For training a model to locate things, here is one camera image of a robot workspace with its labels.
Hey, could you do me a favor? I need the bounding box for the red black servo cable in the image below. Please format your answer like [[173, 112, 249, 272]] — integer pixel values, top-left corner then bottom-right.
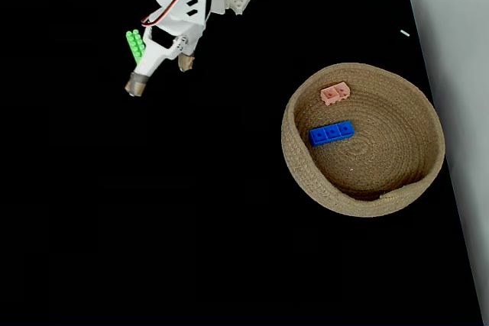
[[141, 0, 193, 29]]

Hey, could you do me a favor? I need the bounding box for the woven rope basket tray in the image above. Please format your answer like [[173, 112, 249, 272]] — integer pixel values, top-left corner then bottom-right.
[[281, 62, 446, 218]]

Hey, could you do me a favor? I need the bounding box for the pink short lego block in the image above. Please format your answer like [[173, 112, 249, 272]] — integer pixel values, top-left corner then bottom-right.
[[319, 81, 352, 107]]

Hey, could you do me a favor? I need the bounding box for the blue long lego block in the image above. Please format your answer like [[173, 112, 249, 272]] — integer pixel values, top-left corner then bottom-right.
[[308, 121, 356, 148]]

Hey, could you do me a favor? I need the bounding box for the green long lego block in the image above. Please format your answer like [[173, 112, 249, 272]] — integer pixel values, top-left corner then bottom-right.
[[125, 28, 147, 66]]

